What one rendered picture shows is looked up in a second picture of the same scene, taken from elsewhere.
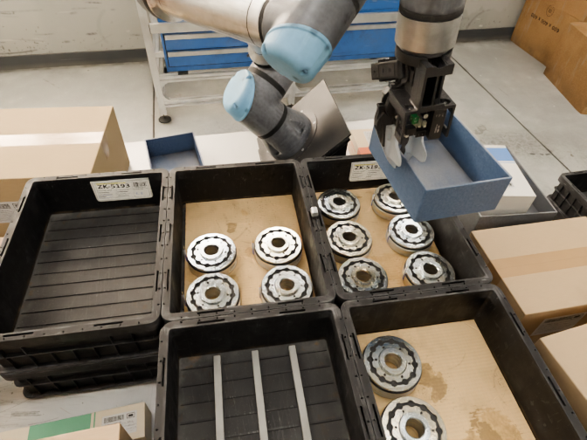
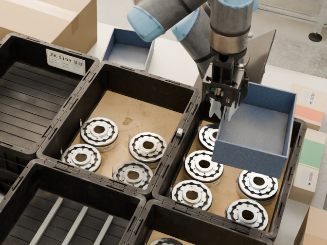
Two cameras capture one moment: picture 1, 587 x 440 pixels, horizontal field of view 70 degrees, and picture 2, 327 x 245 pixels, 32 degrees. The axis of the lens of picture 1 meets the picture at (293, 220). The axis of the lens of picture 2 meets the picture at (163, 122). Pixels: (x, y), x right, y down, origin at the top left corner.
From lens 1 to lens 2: 0.69 m
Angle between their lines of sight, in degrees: 19
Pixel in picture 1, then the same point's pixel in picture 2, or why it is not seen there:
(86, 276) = (14, 112)
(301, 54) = (140, 26)
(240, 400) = (59, 230)
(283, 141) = not seen: hidden behind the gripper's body
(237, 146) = (190, 59)
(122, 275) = (36, 122)
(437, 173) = (260, 137)
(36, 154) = (25, 15)
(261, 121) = (194, 48)
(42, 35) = not seen: outside the picture
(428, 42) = (217, 44)
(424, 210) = (216, 154)
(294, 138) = not seen: hidden behind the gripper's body
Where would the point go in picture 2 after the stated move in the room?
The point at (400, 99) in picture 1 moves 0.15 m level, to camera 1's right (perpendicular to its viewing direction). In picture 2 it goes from (209, 72) to (279, 103)
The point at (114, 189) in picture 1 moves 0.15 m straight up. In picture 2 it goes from (60, 60) to (57, 18)
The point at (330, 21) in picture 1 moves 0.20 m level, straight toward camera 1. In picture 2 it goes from (163, 13) to (95, 67)
